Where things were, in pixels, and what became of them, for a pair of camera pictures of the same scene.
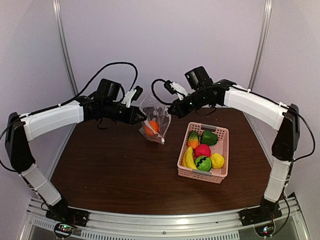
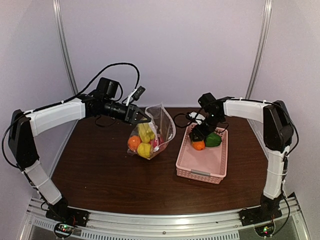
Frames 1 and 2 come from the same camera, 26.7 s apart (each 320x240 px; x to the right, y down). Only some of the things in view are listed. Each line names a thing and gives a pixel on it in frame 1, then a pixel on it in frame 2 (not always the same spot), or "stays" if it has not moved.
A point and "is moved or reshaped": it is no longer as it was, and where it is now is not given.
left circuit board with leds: (62, 230) stays
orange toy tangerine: (152, 128) -> (133, 142)
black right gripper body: (199, 100) -> (211, 126)
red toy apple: (202, 149) -> (157, 142)
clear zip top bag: (157, 123) is moved or reshaped
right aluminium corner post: (267, 13) stays
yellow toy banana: (188, 159) -> (146, 134)
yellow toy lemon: (217, 161) -> (144, 149)
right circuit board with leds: (266, 229) stays
